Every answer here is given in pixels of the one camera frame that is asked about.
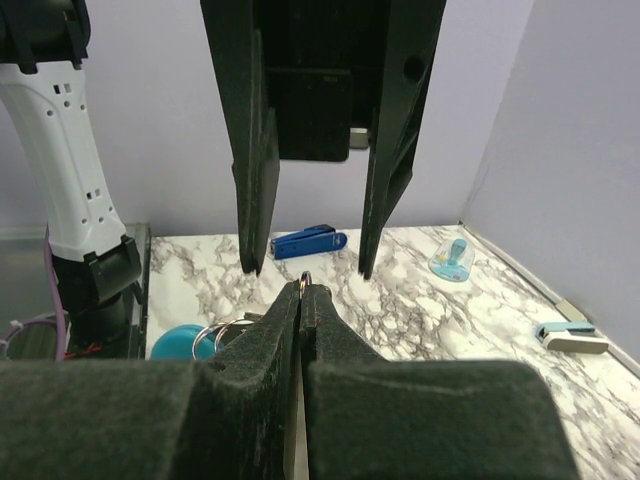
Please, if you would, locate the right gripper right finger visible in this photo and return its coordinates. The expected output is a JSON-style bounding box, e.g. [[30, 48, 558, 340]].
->
[[300, 285, 579, 479]]

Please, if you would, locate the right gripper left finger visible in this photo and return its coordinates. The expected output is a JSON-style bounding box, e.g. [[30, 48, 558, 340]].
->
[[1, 282, 300, 479]]

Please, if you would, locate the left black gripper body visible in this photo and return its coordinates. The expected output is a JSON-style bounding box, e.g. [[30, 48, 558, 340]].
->
[[256, 0, 389, 162]]

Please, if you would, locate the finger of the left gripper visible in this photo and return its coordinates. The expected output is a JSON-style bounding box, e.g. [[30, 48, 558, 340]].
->
[[200, 0, 280, 274], [358, 1, 446, 280]]

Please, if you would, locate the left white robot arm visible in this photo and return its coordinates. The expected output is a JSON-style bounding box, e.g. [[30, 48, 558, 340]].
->
[[1, 1, 445, 357]]

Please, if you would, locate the blue packaged item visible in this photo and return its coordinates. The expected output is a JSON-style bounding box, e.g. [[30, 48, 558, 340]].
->
[[428, 237, 475, 283]]

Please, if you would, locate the light blue white stapler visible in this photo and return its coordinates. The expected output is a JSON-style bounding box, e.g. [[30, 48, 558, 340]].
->
[[535, 322, 609, 355]]

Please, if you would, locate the beige wall clip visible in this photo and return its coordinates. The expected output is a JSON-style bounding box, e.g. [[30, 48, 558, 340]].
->
[[555, 299, 589, 323]]

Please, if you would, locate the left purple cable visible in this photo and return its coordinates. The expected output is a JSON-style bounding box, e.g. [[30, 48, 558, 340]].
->
[[0, 224, 71, 362]]

